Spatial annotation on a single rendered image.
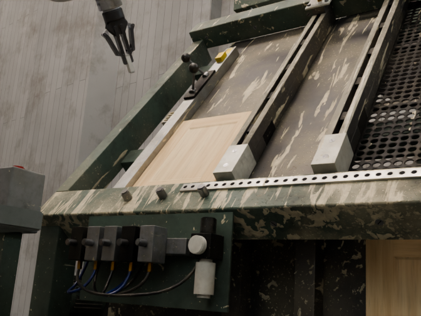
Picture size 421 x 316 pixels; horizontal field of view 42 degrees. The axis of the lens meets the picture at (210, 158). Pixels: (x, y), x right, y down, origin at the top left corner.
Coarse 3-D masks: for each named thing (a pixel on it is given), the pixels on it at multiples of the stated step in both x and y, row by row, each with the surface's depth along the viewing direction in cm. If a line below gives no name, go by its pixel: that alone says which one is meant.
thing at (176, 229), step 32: (96, 224) 160; (128, 224) 153; (160, 224) 147; (192, 224) 141; (224, 224) 136; (96, 256) 143; (128, 256) 137; (160, 256) 136; (192, 256) 131; (224, 256) 134; (96, 288) 154; (128, 288) 148; (160, 288) 142; (192, 288) 136; (224, 288) 131
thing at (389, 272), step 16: (368, 240) 140; (384, 240) 138; (400, 240) 135; (416, 240) 133; (368, 256) 139; (384, 256) 137; (400, 256) 134; (416, 256) 132; (368, 272) 138; (384, 272) 136; (400, 272) 134; (416, 272) 132; (368, 288) 137; (384, 288) 135; (400, 288) 133; (416, 288) 131; (368, 304) 136; (384, 304) 134; (400, 304) 132; (416, 304) 130
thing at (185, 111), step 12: (228, 48) 236; (228, 60) 228; (216, 72) 219; (216, 84) 219; (204, 96) 211; (180, 108) 202; (192, 108) 203; (168, 120) 198; (180, 120) 197; (168, 132) 190; (156, 144) 185; (144, 156) 182; (132, 168) 178; (144, 168) 178; (120, 180) 174; (132, 180) 173
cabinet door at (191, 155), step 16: (192, 128) 190; (208, 128) 185; (224, 128) 180; (240, 128) 175; (176, 144) 184; (192, 144) 180; (208, 144) 175; (224, 144) 170; (160, 160) 179; (176, 160) 175; (192, 160) 171; (208, 160) 167; (144, 176) 174; (160, 176) 171; (176, 176) 167; (192, 176) 163; (208, 176) 158
